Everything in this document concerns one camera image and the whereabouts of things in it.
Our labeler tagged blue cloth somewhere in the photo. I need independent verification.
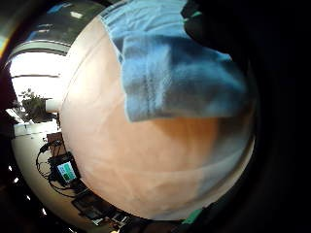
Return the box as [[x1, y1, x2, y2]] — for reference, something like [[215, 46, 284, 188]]
[[98, 0, 251, 123]]

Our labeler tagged bright window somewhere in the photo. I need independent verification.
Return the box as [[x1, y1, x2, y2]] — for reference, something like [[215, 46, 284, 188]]
[[9, 50, 68, 100]]

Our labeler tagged brown cardboard box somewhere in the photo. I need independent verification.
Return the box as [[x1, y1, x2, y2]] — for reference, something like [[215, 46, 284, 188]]
[[46, 131, 67, 157]]

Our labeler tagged green potted plant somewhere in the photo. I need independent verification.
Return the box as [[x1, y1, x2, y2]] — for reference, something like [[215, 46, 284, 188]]
[[18, 87, 56, 124]]

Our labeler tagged small device with lit screen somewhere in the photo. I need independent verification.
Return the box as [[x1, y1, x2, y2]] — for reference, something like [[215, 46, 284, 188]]
[[49, 154, 82, 186]]

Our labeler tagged white shelf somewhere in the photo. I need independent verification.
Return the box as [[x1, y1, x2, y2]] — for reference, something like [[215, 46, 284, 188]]
[[13, 119, 60, 138]]

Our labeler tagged black laptop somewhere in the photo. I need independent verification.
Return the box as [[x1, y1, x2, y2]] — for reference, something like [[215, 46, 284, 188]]
[[71, 189, 116, 221]]

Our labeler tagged black cable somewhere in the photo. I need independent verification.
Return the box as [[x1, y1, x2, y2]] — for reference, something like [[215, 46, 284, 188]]
[[34, 141, 79, 199]]

